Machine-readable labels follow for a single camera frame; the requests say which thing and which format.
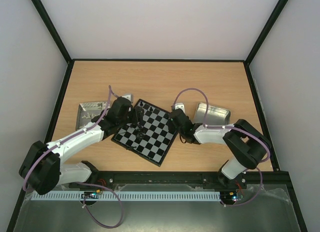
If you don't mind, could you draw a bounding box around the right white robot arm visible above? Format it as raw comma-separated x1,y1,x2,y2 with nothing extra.
169,109,271,188

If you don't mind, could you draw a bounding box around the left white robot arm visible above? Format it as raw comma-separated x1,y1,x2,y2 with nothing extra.
19,97,144,195

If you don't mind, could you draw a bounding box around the pile of black chess pieces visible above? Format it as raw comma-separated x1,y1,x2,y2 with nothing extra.
135,125,147,141

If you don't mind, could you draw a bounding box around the silver tin with white pieces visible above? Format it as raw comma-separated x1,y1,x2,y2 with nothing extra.
75,101,107,130

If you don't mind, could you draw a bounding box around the black and silver chessboard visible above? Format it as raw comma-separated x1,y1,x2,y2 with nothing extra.
111,99,177,166

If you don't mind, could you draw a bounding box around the empty gold-rimmed metal tin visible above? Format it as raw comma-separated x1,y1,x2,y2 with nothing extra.
193,103,231,125

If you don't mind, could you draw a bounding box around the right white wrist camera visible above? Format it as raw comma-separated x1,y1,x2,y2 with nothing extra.
172,103,186,113

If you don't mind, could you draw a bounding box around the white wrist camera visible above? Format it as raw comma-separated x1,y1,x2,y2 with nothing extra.
122,94,134,103
172,103,186,113

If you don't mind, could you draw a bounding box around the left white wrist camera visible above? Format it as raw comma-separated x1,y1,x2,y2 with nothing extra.
122,94,134,103

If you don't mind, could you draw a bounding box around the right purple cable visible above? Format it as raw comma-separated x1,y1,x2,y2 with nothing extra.
172,88,272,162

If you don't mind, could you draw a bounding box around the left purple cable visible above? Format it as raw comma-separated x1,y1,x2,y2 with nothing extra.
22,85,121,192

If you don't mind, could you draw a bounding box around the black aluminium frame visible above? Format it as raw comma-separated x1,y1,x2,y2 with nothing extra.
6,0,307,231

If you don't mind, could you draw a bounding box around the light blue slotted cable duct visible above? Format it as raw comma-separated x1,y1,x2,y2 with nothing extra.
30,191,221,202

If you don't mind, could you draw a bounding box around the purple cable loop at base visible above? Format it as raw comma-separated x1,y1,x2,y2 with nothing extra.
81,181,125,227

